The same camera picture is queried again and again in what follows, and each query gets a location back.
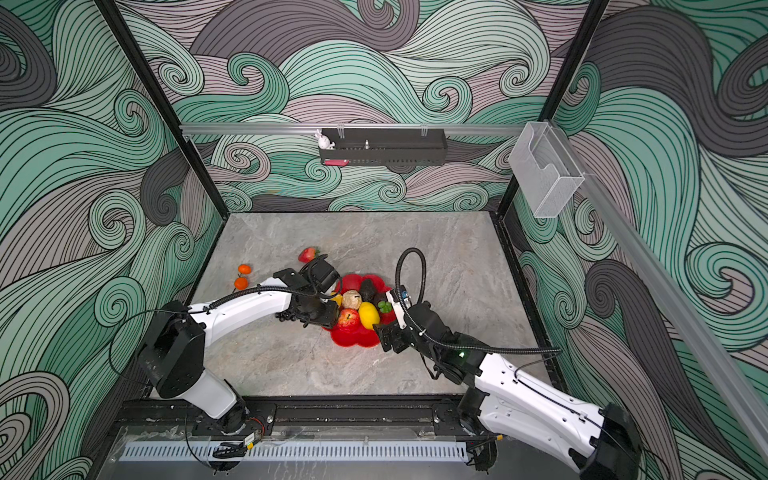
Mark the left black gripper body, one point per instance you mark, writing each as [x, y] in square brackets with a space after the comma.
[321, 313]

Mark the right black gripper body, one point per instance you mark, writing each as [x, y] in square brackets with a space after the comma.
[403, 338]

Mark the red apple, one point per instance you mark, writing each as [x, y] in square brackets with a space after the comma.
[349, 319]

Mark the pale cream pear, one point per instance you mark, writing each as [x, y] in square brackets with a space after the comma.
[351, 299]

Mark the dark avocado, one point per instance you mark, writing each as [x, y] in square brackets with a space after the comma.
[368, 290]

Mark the yellow lemon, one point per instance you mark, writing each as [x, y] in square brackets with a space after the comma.
[369, 315]

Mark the red flower-shaped fruit bowl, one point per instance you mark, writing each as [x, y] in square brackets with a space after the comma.
[357, 335]

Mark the dark mangosteen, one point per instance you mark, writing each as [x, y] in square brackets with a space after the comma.
[382, 303]

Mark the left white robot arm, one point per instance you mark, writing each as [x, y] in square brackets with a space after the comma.
[172, 351]

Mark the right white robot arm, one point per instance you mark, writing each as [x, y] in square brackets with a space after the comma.
[595, 442]

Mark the red strawberry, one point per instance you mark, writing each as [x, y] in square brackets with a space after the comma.
[308, 254]

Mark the orange persimmon lower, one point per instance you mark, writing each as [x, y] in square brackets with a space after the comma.
[241, 283]

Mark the small white rabbit figurine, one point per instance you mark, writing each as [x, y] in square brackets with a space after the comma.
[323, 141]

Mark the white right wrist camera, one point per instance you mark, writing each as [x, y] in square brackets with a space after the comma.
[400, 300]

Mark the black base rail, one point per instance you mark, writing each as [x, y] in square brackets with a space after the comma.
[439, 414]

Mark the black wall shelf tray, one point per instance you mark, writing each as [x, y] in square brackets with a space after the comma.
[396, 148]

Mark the aluminium wall rail back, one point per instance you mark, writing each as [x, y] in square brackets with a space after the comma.
[275, 128]

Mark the aluminium wall rail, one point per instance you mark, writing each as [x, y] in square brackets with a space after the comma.
[275, 128]
[615, 207]

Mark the clear plastic wall holder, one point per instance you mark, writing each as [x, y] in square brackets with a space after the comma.
[546, 168]

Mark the white slotted cable duct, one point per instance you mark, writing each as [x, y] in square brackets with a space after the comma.
[350, 451]

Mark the aluminium wall rail right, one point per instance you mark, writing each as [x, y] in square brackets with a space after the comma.
[615, 207]

